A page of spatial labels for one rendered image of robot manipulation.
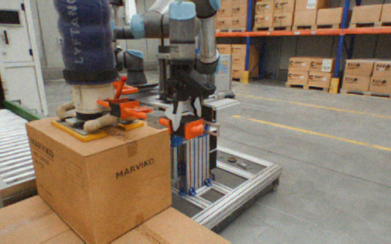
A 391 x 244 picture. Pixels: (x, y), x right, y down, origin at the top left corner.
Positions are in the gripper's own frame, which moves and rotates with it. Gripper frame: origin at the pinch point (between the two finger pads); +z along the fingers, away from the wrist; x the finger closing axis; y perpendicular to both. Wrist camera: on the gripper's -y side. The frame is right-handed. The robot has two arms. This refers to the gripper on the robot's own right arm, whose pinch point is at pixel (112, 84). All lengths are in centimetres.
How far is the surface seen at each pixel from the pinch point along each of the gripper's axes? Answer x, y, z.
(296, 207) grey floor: 116, 74, 108
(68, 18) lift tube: -35, 34, -33
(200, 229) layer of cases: -10, 80, 53
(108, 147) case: -37, 58, 13
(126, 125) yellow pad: -20, 45, 11
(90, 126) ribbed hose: -37, 47, 7
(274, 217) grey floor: 91, 68, 108
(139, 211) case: -25, 59, 47
